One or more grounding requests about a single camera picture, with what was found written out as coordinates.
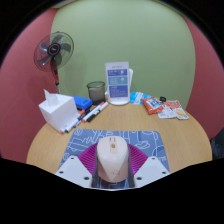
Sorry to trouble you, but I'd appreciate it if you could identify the blue patterned mouse pad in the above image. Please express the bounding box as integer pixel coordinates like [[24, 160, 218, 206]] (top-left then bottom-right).
[[59, 128, 171, 189]]

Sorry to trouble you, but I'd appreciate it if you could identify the white marker red cap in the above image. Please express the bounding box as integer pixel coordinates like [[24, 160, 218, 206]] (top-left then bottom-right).
[[82, 101, 109, 123]]

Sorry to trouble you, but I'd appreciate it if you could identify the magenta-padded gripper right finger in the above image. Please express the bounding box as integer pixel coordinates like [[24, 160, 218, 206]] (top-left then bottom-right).
[[128, 143, 170, 188]]

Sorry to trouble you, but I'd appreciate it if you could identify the blue whiteboard eraser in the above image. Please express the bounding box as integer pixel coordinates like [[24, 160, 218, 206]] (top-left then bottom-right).
[[72, 95, 94, 111]]

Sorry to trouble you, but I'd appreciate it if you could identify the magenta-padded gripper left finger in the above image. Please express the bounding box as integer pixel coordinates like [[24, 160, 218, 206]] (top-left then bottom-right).
[[54, 143, 99, 188]]

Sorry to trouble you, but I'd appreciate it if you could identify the white marker black cap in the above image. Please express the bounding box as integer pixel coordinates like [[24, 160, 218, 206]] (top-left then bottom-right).
[[59, 113, 85, 134]]

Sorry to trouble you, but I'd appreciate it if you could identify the black standing fan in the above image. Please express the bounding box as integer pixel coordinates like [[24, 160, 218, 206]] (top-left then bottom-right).
[[33, 31, 75, 95]]

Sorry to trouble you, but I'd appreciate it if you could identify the pale pink computer mouse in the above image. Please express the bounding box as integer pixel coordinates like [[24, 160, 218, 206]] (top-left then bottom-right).
[[96, 135, 130, 184]]

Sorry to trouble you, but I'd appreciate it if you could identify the orange and white snack packet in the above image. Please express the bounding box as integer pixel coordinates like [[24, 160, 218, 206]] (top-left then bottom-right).
[[164, 99, 190, 121]]

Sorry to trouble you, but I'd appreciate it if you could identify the acrylic sign stand blue card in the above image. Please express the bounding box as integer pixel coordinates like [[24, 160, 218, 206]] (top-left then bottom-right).
[[105, 61, 131, 106]]

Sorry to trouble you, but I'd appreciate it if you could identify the orange-red snack packet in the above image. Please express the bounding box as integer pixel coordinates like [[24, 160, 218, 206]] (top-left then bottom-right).
[[139, 96, 165, 116]]

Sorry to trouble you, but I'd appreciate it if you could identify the light blue snack packet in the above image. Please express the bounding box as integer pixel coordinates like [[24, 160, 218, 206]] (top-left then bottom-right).
[[129, 91, 153, 106]]

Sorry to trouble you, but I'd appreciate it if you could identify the white tissue box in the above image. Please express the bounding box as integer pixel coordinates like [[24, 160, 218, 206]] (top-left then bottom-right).
[[38, 89, 80, 133]]

